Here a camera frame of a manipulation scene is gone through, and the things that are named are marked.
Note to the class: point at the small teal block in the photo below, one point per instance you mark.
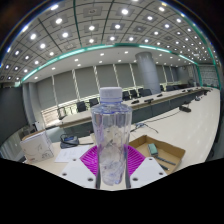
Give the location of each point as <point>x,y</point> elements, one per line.
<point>153,149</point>

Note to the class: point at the round ceiling lights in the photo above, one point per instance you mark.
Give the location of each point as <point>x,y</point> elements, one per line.
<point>125,11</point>

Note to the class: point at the black desk phone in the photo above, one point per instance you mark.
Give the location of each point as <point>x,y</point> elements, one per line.
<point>69,140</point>

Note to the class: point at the long curved conference desk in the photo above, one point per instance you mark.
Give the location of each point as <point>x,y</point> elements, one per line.
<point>160,106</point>

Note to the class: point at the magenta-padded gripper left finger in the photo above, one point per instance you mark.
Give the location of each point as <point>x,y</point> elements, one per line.
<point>76,170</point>

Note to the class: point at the row of black office chairs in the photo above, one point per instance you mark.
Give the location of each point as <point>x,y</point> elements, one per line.
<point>81,106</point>

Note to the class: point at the clear plastic water bottle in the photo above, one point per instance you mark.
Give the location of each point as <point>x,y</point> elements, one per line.
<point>111,133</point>

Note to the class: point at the black pen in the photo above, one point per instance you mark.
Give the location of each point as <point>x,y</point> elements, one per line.
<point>166,161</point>

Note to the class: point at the open brown red-sided cardboard box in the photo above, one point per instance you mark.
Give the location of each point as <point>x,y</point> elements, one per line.
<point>173,153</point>

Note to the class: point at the large white printed carton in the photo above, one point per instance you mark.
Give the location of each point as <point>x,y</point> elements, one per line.
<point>36,148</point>

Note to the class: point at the white printed paper sheet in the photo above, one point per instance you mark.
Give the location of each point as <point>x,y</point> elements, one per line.
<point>70,154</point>

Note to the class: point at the black flat tabletop device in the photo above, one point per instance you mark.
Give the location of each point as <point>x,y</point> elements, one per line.
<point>185,108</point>

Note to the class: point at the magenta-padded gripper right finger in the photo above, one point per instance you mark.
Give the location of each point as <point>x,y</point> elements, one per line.
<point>146,170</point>

